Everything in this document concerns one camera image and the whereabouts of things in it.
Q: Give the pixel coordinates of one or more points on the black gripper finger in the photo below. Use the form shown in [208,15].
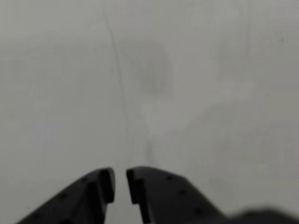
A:
[172,203]
[77,203]

